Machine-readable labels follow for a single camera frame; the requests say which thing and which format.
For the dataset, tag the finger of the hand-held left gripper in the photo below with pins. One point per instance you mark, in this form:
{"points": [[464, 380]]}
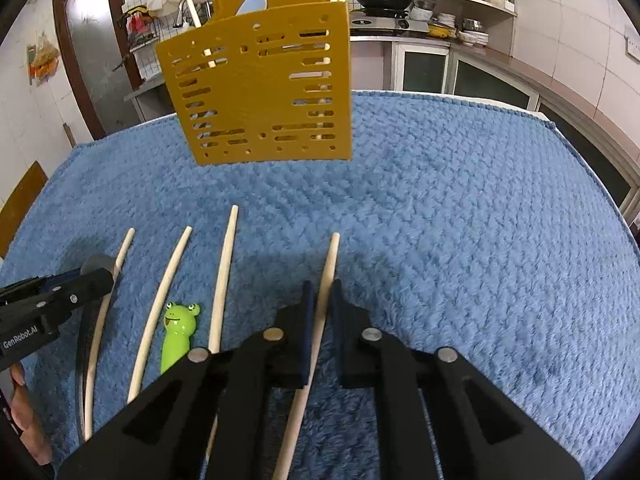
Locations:
{"points": [[50, 284], [85, 287]]}

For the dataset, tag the hanging plastic bags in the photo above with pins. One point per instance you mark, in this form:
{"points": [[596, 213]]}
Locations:
{"points": [[44, 60]]}

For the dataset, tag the wooden board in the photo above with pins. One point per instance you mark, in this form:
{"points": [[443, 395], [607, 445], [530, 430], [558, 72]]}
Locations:
{"points": [[22, 200]]}

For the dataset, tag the brown framed glass door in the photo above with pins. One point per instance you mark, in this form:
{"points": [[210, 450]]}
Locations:
{"points": [[92, 60]]}

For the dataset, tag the yellow perforated utensil holder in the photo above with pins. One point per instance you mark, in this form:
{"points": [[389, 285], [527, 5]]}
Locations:
{"points": [[250, 110]]}

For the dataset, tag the gas stove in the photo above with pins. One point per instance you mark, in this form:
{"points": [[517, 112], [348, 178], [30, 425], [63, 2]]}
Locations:
{"points": [[380, 22]]}

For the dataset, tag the black wok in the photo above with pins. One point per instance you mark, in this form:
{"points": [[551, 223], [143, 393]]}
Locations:
{"points": [[380, 0]]}

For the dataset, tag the thin wooden stick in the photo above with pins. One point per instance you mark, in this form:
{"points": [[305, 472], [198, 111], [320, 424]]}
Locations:
{"points": [[68, 135]]}

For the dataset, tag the hanging white cloth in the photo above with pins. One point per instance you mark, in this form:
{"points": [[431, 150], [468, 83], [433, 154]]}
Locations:
{"points": [[162, 2]]}

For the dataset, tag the person's left hand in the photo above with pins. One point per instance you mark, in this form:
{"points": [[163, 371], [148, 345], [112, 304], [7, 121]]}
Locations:
{"points": [[30, 420]]}

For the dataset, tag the white corner shelf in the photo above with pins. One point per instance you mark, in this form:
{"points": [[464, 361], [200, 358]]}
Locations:
{"points": [[500, 20]]}

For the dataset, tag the hanging red bag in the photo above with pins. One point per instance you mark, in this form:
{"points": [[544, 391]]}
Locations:
{"points": [[139, 22]]}

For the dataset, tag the light blue plastic spoon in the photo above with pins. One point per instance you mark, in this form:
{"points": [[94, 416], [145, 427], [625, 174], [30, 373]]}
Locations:
{"points": [[252, 5]]}

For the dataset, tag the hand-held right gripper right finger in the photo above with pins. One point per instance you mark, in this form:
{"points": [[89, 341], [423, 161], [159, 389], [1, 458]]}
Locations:
{"points": [[337, 332]]}

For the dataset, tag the dark metal spoon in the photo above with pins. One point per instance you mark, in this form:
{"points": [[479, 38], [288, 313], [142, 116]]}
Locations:
{"points": [[80, 360]]}

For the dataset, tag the stack of white bowls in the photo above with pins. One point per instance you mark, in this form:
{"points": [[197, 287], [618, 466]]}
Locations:
{"points": [[472, 37]]}

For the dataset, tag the blue textured blanket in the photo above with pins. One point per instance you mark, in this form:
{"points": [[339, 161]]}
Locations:
{"points": [[450, 260]]}

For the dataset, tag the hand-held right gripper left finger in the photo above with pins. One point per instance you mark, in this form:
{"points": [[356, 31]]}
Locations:
{"points": [[307, 332]]}

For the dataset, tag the yellow bowl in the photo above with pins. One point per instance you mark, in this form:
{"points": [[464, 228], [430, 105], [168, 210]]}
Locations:
{"points": [[442, 31]]}

